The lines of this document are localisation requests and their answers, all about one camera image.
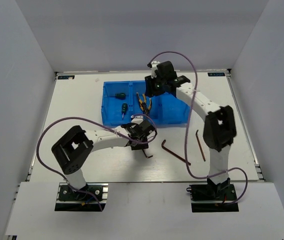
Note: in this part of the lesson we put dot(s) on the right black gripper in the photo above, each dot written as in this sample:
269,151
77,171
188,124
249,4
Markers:
150,90

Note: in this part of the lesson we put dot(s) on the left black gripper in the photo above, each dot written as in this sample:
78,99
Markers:
140,146

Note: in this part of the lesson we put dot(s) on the yellow long-nose pliers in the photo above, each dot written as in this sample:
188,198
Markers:
149,105
142,101

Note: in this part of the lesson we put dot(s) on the thin dark hex key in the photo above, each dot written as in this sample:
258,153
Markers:
146,155

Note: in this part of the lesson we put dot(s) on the thick dark hex key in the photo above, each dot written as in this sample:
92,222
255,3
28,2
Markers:
171,152

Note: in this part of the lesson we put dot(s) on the green screwdriver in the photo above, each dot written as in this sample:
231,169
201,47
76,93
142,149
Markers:
119,95
124,109

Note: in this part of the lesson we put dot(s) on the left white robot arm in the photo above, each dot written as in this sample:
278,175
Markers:
74,147

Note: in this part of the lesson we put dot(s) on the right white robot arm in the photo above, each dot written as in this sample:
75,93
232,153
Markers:
219,121

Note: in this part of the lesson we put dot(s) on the blue three-compartment bin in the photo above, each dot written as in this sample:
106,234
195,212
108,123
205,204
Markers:
166,109

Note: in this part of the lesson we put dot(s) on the right dark table label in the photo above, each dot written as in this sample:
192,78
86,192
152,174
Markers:
216,74

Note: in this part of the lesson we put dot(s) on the dark table label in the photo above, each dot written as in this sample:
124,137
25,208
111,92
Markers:
65,77
216,74

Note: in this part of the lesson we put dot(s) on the dark hex key far right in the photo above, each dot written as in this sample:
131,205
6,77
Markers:
199,145

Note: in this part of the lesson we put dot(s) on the left dark table label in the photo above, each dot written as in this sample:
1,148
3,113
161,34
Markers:
65,77

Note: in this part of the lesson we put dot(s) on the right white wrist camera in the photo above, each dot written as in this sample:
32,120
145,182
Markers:
153,66

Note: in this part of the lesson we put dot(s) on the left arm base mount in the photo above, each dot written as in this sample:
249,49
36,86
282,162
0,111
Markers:
68,200

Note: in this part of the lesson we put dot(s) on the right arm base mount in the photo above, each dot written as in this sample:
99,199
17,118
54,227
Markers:
203,201

